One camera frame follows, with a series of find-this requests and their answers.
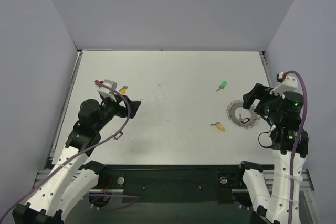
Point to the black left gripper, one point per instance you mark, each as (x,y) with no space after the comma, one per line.
(125,107)

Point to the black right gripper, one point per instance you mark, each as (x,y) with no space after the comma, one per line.
(259,97)

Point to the metal disc with keyrings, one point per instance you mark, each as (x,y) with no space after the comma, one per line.
(235,108)

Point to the key with black tag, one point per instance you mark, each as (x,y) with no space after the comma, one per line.
(243,120)

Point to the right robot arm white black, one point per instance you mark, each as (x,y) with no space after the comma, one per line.
(289,145)

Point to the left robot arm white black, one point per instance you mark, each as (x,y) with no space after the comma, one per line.
(73,176)

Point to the key with yellow round tag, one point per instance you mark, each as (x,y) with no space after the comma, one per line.
(123,89)

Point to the key with green tag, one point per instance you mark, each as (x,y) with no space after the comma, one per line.
(222,86)

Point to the key with long yellow tag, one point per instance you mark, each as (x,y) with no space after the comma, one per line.
(219,126)

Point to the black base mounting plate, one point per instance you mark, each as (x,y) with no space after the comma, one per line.
(175,183)

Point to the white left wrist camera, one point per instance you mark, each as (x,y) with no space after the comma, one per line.
(106,90)

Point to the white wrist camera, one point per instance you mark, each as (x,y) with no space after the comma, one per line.
(286,83)
(106,90)

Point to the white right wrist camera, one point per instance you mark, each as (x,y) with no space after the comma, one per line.
(286,83)

